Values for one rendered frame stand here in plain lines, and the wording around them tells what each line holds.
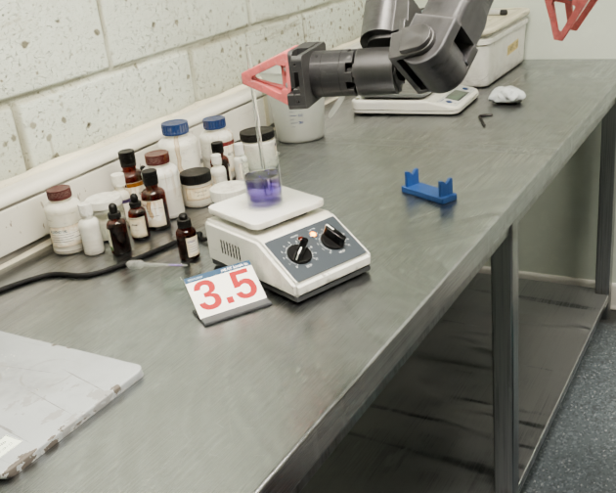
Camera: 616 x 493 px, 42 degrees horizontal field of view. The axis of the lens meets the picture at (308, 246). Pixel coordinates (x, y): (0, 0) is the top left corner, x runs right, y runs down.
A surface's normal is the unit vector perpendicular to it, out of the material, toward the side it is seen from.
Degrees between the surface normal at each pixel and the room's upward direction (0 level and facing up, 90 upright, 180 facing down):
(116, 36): 90
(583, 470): 0
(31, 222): 90
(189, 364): 0
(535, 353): 0
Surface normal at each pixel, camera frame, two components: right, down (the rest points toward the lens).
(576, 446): -0.11, -0.92
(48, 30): 0.86, 0.11
